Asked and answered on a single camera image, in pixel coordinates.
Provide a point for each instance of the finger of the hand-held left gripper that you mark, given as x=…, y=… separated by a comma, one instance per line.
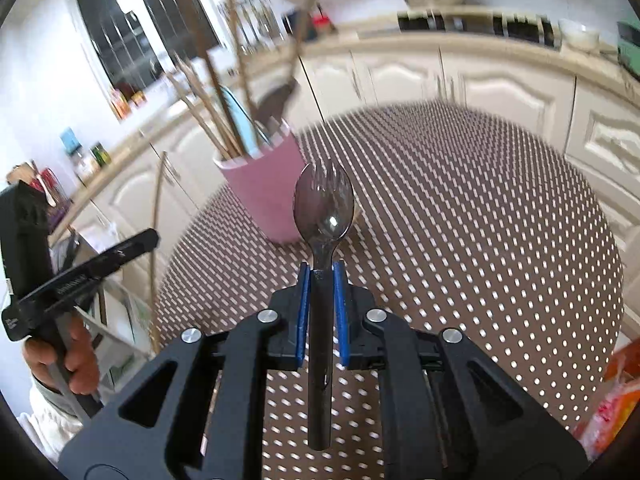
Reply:
x=127, y=252

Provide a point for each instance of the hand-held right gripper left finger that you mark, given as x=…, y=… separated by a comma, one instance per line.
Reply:
x=303, y=320

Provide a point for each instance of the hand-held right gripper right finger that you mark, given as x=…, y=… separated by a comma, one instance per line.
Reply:
x=341, y=320

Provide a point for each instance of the thin bamboo chopstick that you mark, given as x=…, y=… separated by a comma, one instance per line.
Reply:
x=159, y=195

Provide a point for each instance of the black spork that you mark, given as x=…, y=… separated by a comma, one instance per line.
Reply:
x=324, y=210

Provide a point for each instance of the pink cup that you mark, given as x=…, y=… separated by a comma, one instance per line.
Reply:
x=260, y=195

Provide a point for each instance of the bunch of wooden chopsticks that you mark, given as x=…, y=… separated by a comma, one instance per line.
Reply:
x=235, y=145

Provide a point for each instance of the person's left forearm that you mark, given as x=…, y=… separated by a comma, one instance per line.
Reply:
x=50, y=410

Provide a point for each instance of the person's left hand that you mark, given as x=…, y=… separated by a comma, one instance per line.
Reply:
x=82, y=360

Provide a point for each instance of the white glass shelf rack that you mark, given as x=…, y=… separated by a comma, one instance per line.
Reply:
x=120, y=320

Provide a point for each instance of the kitchen utensil holder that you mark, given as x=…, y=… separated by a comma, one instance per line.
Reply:
x=47, y=180

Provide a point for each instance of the green jar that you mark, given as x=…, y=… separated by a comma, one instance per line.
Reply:
x=101, y=155

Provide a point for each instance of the blue capped bottle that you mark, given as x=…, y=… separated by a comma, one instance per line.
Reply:
x=72, y=142

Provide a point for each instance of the orange packets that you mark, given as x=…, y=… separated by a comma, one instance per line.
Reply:
x=122, y=105

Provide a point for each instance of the brown polka dot tablecloth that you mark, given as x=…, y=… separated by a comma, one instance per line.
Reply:
x=475, y=235

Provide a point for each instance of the blue utensil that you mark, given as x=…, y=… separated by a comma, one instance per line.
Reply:
x=239, y=115

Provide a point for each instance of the dark kitchen window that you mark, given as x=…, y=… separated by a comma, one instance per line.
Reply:
x=145, y=25

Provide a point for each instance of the cream kitchen cabinets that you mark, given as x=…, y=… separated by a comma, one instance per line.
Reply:
x=500, y=95

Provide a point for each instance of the orange plastic bag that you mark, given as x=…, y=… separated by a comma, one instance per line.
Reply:
x=612, y=400

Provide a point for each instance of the beige kitchen countertop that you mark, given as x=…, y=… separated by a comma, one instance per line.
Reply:
x=375, y=35

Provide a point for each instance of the small red container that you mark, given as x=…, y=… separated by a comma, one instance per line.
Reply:
x=321, y=20

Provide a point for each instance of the black gas stove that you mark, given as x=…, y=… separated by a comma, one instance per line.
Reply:
x=475, y=22

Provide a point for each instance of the white bowl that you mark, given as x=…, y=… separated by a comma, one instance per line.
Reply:
x=579, y=35

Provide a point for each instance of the green kitchen appliance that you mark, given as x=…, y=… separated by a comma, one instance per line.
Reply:
x=630, y=47

